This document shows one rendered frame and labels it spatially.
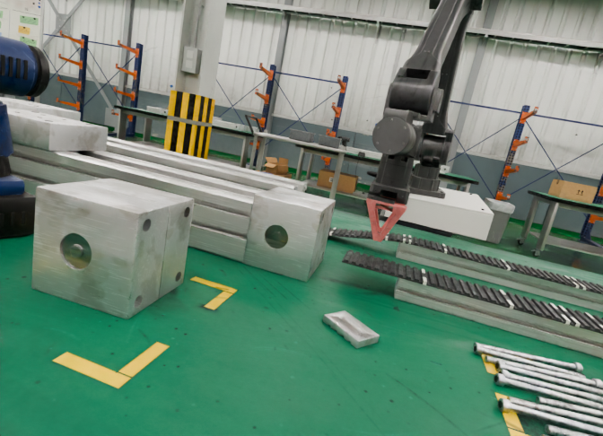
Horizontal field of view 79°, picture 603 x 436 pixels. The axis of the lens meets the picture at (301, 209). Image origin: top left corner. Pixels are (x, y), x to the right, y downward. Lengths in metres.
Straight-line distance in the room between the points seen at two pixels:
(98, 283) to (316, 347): 0.20
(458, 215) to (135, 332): 0.87
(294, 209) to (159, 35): 10.02
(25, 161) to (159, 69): 9.61
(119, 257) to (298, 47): 8.52
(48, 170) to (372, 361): 0.53
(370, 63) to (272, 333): 8.16
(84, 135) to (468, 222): 0.89
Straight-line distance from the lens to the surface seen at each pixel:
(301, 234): 0.46
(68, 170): 0.64
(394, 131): 0.58
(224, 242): 0.50
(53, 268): 0.39
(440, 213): 1.05
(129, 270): 0.34
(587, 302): 0.76
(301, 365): 0.33
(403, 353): 0.39
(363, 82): 8.33
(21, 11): 6.16
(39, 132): 0.66
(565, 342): 0.55
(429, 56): 0.73
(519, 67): 8.57
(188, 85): 4.02
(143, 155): 0.79
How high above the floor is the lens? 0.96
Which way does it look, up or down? 12 degrees down
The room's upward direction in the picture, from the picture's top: 11 degrees clockwise
